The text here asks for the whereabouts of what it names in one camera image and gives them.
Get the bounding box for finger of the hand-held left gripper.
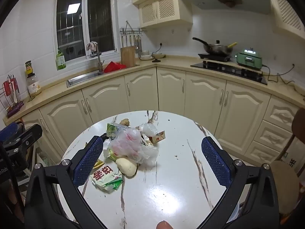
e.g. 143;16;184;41
5;124;43;158
0;122;24;146

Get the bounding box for steel wok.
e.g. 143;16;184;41
192;37;238;55

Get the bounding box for red utensil rack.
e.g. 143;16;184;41
0;74;25;118

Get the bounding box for white folding chair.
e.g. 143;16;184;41
20;124;62;191

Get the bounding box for pale peeled potato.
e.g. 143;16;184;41
116;157;137;177

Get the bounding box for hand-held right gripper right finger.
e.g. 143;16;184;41
195;136;280;229

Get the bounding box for kitchen window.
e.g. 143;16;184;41
54;0;117;62

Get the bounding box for cream upper cabinet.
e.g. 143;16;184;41
130;0;193;28

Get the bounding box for black glass cooktop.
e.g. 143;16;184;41
190;61;268;85

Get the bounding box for beige kitchen countertop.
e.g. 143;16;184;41
3;55;305;122

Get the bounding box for hanging knife rack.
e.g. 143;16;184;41
120;21;148;53

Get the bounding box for black induction cooker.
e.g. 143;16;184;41
198;52;232;64

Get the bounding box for green electric grill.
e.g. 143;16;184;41
236;48;264;71

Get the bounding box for lime green snack packet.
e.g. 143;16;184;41
107;148;120;161

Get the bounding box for large clear jar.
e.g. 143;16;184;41
27;74;42;97

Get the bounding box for wooden knife block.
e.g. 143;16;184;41
120;47;136;68

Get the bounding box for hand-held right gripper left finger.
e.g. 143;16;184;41
24;135;108;229

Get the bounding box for green drink carton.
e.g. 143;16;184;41
106;123;124;139

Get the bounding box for white plastic bag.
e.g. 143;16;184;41
142;123;158;136

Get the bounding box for red plastic basin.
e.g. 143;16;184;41
104;61;127;73

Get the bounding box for green dish soap bottle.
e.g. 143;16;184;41
55;48;66;71

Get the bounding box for clear plastic bag red print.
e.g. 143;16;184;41
108;127;159;165

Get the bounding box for small tan carton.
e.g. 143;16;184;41
149;130;166;146

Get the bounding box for cream lower kitchen cabinets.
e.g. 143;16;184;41
3;67;305;170

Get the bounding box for metal faucet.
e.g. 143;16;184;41
88;51;104;75

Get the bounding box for white printed bag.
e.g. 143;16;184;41
283;143;301;172

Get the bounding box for wooden chair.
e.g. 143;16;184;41
270;107;305;222

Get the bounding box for black power cable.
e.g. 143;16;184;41
262;63;296;85

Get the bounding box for pink rag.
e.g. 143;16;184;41
86;42;99;53

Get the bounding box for stack of white bowls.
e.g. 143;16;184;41
139;50;153;60

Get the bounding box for white green noodle packet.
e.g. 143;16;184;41
90;164;123;191

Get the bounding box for steel sink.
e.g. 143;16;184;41
66;72;105;88

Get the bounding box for lattice door upper cabinet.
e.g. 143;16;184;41
269;0;305;41

